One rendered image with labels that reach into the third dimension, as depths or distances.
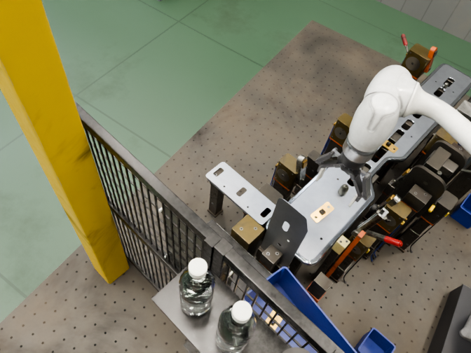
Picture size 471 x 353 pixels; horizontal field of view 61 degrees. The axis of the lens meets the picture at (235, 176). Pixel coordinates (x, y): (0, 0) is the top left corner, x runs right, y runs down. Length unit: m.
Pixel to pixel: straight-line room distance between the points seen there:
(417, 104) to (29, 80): 0.94
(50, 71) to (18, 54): 0.07
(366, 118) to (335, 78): 1.41
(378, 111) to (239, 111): 1.19
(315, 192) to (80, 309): 0.98
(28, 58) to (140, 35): 2.98
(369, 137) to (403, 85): 0.19
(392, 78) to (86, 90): 2.51
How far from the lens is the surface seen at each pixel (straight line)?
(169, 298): 0.87
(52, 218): 2.69
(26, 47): 0.78
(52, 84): 0.85
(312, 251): 1.43
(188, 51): 3.57
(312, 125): 2.17
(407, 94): 1.20
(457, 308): 1.81
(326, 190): 1.57
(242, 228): 1.35
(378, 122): 1.07
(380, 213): 1.34
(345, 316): 1.72
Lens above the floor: 2.26
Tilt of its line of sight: 56 degrees down
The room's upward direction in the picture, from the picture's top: 10 degrees clockwise
